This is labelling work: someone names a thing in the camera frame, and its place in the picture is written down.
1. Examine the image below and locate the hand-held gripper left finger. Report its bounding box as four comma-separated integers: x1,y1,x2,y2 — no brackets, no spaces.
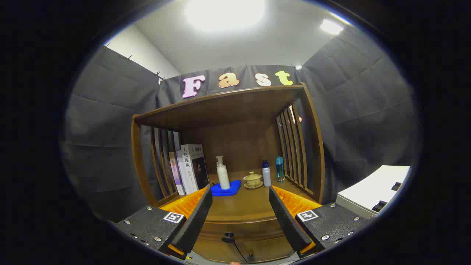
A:
110,186,213,260

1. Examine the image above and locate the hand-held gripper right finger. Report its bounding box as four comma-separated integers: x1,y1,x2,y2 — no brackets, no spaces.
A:
269,185,369,258

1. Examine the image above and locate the wooden drawer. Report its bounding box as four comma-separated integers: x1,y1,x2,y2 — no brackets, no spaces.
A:
199,218,286,243

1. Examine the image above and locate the wooden countertop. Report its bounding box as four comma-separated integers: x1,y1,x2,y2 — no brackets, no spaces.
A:
159,170,322,223

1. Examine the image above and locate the white and grey office cabinet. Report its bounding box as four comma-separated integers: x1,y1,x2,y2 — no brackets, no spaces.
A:
336,165,411,219

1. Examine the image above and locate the wooden cabinet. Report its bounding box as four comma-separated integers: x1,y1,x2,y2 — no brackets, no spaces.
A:
131,83,325,264

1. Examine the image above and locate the blue folded cloth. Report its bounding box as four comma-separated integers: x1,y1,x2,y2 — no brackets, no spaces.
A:
210,180,242,197

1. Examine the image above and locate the white bottle with blue cap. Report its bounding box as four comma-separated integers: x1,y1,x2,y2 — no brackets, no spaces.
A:
262,160,272,187

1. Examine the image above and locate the clear blue bottle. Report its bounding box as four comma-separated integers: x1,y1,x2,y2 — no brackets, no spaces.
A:
276,156,286,183

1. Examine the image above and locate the thin white book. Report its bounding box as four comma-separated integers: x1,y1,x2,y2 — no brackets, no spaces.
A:
176,149,189,195

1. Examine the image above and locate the white pump bottle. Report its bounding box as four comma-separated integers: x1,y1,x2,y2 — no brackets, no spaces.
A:
216,155,231,190

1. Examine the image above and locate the yellow lidded tea cup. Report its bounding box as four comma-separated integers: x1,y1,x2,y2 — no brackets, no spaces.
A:
244,171,262,187

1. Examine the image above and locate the purple book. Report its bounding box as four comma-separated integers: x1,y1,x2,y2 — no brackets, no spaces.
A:
169,152,184,195

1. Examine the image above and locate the large white book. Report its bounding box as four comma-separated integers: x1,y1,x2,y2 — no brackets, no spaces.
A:
180,144,210,195

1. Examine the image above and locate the small ceiling light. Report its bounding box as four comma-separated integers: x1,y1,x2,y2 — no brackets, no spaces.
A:
319,18,344,36

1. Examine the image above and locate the large ceiling light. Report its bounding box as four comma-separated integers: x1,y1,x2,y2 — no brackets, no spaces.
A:
184,0,267,32

